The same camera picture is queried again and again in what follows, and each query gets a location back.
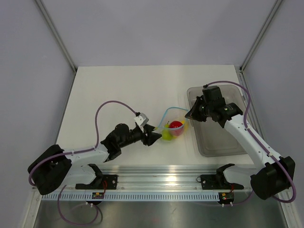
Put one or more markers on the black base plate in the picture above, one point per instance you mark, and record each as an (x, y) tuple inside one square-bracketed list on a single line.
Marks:
[(106, 182), (209, 181)]

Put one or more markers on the green toy pear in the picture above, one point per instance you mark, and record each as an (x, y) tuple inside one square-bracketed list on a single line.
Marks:
[(166, 132)]

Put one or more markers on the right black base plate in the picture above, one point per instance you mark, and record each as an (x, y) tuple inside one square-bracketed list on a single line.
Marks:
[(209, 181)]

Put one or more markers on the right small circuit board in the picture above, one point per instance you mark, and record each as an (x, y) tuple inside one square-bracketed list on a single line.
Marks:
[(227, 196)]

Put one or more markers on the left small circuit board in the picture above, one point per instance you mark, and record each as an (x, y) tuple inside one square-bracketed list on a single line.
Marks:
[(98, 195)]

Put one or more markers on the white slotted cable duct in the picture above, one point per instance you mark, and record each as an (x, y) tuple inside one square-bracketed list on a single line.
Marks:
[(135, 196)]

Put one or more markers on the clear zip top bag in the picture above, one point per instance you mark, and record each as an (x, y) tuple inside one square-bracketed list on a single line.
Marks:
[(172, 114)]

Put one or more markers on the yellow toy lemon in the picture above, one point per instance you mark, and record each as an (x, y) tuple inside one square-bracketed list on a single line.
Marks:
[(185, 125)]

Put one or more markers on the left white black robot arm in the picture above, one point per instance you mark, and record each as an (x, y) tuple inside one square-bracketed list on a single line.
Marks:
[(55, 167)]

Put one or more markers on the right aluminium frame post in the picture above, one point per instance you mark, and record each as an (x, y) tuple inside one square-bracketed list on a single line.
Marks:
[(262, 32)]

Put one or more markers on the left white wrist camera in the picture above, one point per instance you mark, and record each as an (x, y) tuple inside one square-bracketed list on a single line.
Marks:
[(141, 119)]

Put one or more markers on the small circuit board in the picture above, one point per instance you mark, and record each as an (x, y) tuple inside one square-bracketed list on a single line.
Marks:
[(98, 195), (227, 196)]

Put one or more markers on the left aluminium frame post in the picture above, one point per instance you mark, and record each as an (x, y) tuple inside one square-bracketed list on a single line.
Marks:
[(51, 26)]

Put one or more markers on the red toy apple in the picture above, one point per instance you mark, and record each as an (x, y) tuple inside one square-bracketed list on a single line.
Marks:
[(176, 128)]

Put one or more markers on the aluminium frame post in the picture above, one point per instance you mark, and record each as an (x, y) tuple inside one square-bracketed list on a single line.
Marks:
[(51, 26), (262, 32)]

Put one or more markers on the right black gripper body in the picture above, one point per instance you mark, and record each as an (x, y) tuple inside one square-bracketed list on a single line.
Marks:
[(205, 109)]

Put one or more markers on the aluminium rail profile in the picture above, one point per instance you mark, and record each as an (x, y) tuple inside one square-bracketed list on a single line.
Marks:
[(180, 176)]

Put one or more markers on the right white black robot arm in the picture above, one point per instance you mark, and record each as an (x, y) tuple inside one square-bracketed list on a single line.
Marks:
[(273, 173)]

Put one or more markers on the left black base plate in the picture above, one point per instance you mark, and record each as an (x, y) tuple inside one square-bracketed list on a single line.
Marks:
[(106, 182)]

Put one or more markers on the grey translucent plastic bin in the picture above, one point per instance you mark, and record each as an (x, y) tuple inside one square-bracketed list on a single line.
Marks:
[(214, 141)]

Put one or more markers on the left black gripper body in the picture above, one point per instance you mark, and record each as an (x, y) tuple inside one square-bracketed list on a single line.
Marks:
[(135, 136)]

